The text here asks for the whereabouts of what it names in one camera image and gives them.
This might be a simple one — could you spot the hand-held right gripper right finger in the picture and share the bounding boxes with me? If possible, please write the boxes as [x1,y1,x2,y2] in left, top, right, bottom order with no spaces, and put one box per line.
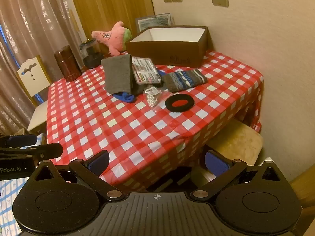
[191,150,283,202]

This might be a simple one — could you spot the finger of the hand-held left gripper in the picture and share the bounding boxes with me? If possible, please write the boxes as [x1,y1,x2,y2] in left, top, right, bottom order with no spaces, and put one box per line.
[0,143,63,164]
[0,134,37,148]

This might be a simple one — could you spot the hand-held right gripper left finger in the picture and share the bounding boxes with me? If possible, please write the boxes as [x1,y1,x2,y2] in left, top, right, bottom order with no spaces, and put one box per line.
[32,150,125,202]

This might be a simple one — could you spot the blue grey fleece cloth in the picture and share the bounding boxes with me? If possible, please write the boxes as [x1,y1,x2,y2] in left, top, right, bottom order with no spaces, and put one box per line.
[112,79,148,103]

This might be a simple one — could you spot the patterned knit sock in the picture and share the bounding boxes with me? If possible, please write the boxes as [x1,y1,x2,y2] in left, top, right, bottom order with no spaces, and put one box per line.
[162,69,208,93]

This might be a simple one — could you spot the printed plastic snack packet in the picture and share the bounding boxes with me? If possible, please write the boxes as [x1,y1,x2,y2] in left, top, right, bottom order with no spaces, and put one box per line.
[132,56,162,84]

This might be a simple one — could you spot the white cardboard box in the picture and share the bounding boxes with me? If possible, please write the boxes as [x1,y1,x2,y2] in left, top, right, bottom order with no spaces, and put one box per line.
[125,25,209,69]

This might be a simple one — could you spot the white blue patterned cloth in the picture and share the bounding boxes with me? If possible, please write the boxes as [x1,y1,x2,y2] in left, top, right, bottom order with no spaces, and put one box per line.
[0,177,27,236]

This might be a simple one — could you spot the beige cushioned stool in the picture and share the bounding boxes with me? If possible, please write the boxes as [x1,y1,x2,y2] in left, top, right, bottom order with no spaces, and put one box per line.
[204,118,264,170]

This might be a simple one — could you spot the red white checkered tablecloth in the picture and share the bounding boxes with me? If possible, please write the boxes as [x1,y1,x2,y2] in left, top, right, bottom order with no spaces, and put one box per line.
[45,49,264,192]

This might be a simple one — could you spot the white wooden chair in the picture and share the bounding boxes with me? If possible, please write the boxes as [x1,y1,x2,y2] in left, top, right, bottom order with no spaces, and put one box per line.
[16,55,52,134]

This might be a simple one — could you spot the black red round pad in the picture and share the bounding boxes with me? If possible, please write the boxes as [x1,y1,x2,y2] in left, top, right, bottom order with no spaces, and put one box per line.
[164,94,195,112]

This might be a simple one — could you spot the clear bag of white pellets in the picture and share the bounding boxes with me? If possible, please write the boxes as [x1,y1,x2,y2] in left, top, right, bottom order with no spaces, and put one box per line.
[144,85,170,113]

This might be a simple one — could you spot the brown cylindrical canister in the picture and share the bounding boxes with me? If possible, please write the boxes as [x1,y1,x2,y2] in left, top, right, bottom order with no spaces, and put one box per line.
[54,45,82,82]

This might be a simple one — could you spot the grey folded cloth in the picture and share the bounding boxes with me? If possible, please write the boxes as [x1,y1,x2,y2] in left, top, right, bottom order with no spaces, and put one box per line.
[101,54,134,94]

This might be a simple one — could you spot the glass jar with green lid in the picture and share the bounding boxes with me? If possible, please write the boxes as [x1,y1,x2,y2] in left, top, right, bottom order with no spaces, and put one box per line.
[79,39,102,69]

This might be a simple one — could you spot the beige sheer curtain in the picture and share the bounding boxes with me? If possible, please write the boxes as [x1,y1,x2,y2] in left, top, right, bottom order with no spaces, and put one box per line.
[0,0,84,133]

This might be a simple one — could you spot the pink starfish plush toy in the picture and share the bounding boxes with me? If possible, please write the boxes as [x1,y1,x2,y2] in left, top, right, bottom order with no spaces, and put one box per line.
[92,21,132,56]

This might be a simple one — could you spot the framed grey picture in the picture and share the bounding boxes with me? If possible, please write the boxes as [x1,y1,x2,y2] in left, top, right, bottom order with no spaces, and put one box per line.
[135,13,173,33]

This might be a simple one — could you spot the wooden cabinet panel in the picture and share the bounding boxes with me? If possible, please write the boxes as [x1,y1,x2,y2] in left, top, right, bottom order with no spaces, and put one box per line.
[68,0,155,54]

